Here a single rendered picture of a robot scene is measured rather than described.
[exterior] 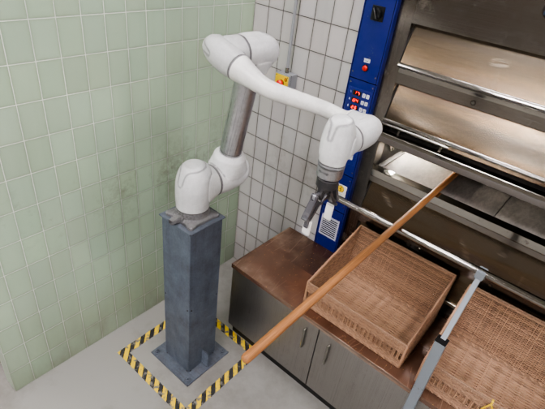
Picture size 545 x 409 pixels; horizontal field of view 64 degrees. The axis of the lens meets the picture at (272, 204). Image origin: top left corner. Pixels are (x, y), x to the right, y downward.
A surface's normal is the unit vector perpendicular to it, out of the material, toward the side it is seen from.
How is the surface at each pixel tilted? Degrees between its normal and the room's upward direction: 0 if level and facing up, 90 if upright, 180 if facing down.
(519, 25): 90
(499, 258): 70
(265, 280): 0
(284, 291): 0
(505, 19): 90
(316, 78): 90
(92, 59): 90
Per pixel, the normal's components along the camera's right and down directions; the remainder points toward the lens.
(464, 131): -0.57, 0.05
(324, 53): -0.65, 0.36
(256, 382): 0.11, -0.83
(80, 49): 0.75, 0.43
